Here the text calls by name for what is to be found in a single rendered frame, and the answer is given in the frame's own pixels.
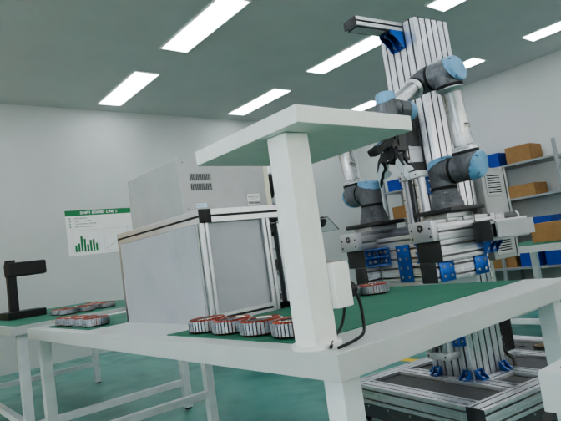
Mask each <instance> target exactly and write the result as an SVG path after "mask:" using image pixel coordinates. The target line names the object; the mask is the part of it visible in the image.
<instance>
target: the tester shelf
mask: <svg viewBox="0 0 561 421"><path fill-rule="evenodd" d="M261 218H270V221H276V220H278V215H277V209H276V205H258V206H243V207H229V208H215V209H199V210H194V211H191V212H188V213H185V214H183V215H180V216H175V217H172V218H169V219H167V220H163V221H159V222H156V223H154V224H150V225H147V226H143V227H140V228H137V229H134V230H131V231H126V232H124V233H121V234H118V235H117V237H118V244H119V245H122V244H125V243H128V242H131V241H137V240H140V239H144V238H147V237H150V236H156V235H159V234H162V233H165V232H169V231H174V230H178V229H181V228H184V227H187V226H192V225H196V224H199V223H214V222H224V221H244V220H254V219H261Z"/></svg>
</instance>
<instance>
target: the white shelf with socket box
mask: <svg viewBox="0 0 561 421"><path fill-rule="evenodd" d="M409 131H412V122H411V117H410V116H408V115H399V114H384V113H376V112H367V111H359V110H350V109H334V108H327V107H318V106H310V105H301V104H293V105H292V106H290V107H288V108H286V109H283V110H282V111H280V112H278V113H276V114H273V115H271V116H269V117H267V118H265V119H263V120H261V121H259V122H257V123H255V124H253V125H251V126H249V127H246V128H244V129H242V130H240V131H238V132H236V133H234V134H232V135H230V136H228V137H226V138H224V139H221V140H219V141H217V142H215V143H213V144H212V145H209V146H207V147H205V148H203V149H202V150H199V151H196V152H195V156H196V163H197V165H198V166H270V167H271V173H272V179H273V185H274V192H275V202H276V209H277V215H278V221H279V227H280V238H281V244H282V250H283V257H284V263H285V269H286V280H287V286H288V292H289V298H290V305H291V315H292V321H293V328H294V334H295V340H296V342H295V343H293V344H292V345H291V347H292V351H294V352H302V353H304V352H316V351H321V350H327V349H332V348H334V347H337V349H341V348H344V347H346V346H349V345H351V344H353V343H354V342H356V341H358V340H359V339H361V338H362V337H363V336H364V335H365V333H366V323H365V316H364V311H363V306H362V303H361V298H360V297H359V295H358V293H357V288H356V284H355V282H353V281H351V280H350V274H349V269H348V263H347V261H334V262H326V256H325V250H324V245H323V239H322V233H321V222H320V217H319V211H318V205H317V198H316V188H315V182H314V176H313V170H312V165H311V164H314V163H316V162H319V161H322V160H326V159H329V158H331V157H334V156H337V155H341V154H344V153H346V152H349V151H352V150H356V149H359V148H361V147H364V146H367V145H371V144H374V143H376V142H379V141H382V140H385V139H389V138H391V137H394V136H397V135H400V134H404V133H406V132H409ZM354 296H356V298H357V300H358V303H359V306H360V310H361V320H362V333H361V334H360V335H359V336H358V337H356V338H354V339H353V340H351V341H350V342H346V343H344V344H342V339H341V337H337V336H338V334H339V332H340V331H341V329H342V327H343V324H344V321H345V315H346V307H349V306H352V305H353V304H354V302H353V297H354ZM338 308H343V312H342V319H341V325H340V326H339V328H338V330H336V324H335V318H334V312H333V309H338Z"/></svg>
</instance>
